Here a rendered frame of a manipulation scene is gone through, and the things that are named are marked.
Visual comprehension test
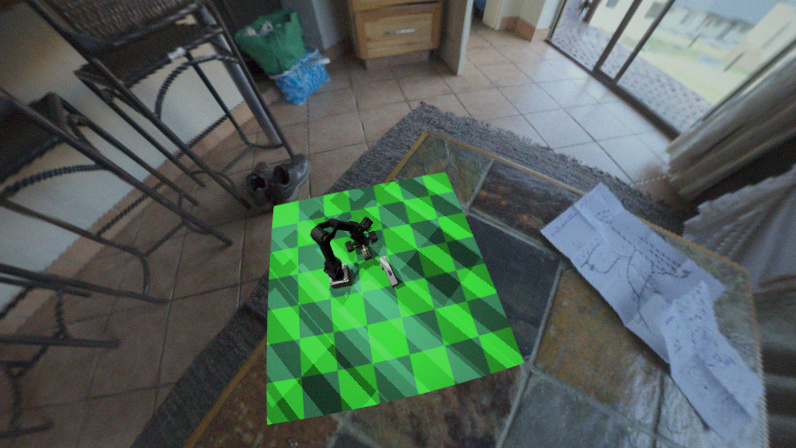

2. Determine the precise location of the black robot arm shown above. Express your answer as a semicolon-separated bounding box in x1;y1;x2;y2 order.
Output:
310;217;373;282

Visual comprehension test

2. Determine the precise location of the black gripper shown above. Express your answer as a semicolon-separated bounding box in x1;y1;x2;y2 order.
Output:
345;231;378;253

